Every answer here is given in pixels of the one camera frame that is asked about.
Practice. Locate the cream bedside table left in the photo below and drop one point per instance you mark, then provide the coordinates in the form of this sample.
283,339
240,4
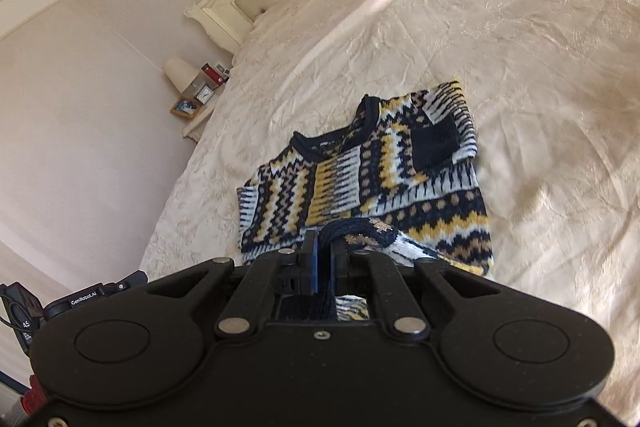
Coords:
197,125

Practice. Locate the small white alarm clock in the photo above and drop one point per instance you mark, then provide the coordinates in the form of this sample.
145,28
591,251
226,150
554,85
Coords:
205,94

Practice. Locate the wooden photo frame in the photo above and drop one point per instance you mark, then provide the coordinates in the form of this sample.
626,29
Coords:
186,108

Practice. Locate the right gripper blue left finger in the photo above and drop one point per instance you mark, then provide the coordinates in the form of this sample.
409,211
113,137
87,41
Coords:
308,264

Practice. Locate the cream floral bedspread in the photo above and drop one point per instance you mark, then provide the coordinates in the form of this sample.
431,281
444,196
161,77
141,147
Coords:
504,133

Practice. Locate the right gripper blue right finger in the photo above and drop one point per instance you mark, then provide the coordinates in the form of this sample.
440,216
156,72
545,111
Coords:
339,266

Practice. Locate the navy yellow patterned knit sweater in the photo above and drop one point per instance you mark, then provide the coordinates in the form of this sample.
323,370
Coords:
399,177

